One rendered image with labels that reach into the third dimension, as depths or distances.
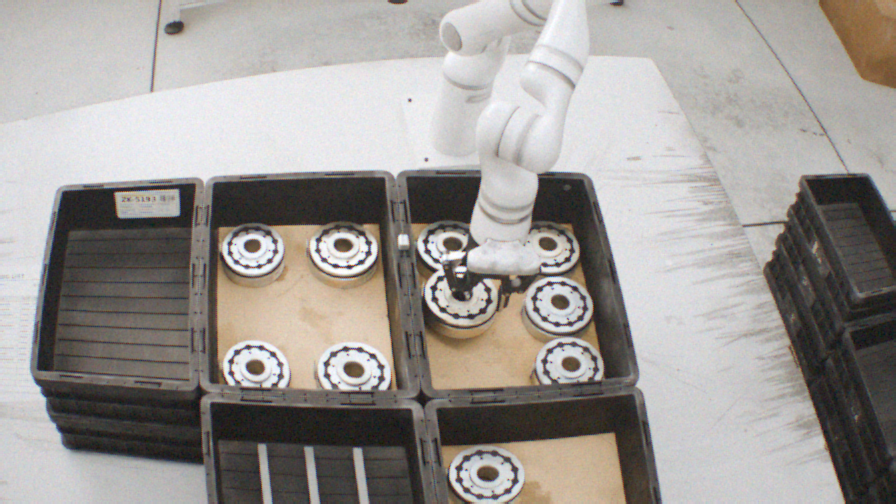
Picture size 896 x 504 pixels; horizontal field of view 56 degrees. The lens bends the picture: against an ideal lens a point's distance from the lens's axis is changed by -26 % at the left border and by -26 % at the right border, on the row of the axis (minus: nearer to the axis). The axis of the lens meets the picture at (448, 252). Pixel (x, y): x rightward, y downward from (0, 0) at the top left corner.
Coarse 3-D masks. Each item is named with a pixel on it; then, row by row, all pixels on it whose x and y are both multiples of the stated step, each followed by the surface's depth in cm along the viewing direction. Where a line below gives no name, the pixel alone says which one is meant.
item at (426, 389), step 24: (408, 216) 156; (600, 216) 161; (600, 240) 158; (408, 264) 150; (408, 288) 148; (624, 312) 149; (624, 336) 146; (552, 384) 140; (576, 384) 140; (600, 384) 140; (624, 384) 141
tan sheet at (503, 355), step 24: (528, 288) 163; (504, 312) 160; (432, 336) 155; (480, 336) 156; (504, 336) 157; (528, 336) 157; (432, 360) 152; (456, 360) 153; (480, 360) 153; (504, 360) 154; (528, 360) 154; (432, 384) 150; (456, 384) 150; (480, 384) 151; (504, 384) 151; (528, 384) 151
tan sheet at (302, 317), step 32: (288, 256) 162; (224, 288) 156; (256, 288) 157; (288, 288) 158; (320, 288) 158; (352, 288) 159; (384, 288) 160; (224, 320) 152; (256, 320) 153; (288, 320) 154; (320, 320) 155; (352, 320) 155; (384, 320) 156; (224, 352) 148; (288, 352) 150; (320, 352) 151; (384, 352) 152
